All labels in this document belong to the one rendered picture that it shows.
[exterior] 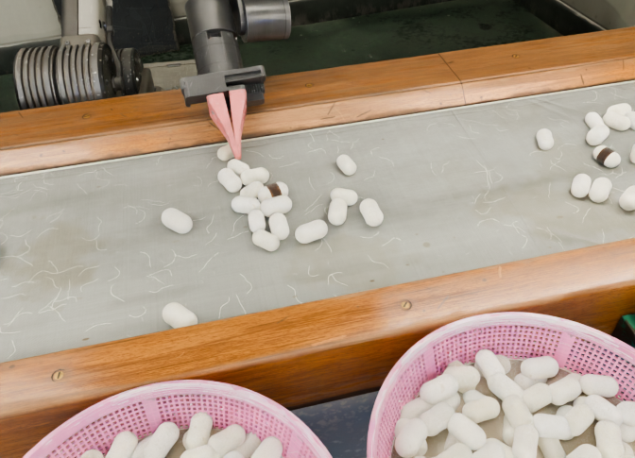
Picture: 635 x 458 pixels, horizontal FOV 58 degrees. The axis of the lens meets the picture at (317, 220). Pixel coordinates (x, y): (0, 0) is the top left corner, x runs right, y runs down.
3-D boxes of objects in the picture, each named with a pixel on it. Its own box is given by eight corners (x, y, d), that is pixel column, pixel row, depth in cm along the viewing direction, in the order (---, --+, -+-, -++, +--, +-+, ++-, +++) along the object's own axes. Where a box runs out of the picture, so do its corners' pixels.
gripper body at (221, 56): (266, 78, 69) (254, 22, 70) (181, 93, 67) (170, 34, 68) (266, 98, 75) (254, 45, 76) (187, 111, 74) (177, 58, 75)
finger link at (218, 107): (278, 144, 68) (262, 69, 69) (217, 154, 67) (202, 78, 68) (275, 159, 74) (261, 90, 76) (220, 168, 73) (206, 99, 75)
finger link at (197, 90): (258, 147, 67) (242, 72, 69) (197, 158, 66) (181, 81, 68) (257, 161, 74) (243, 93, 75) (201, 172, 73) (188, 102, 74)
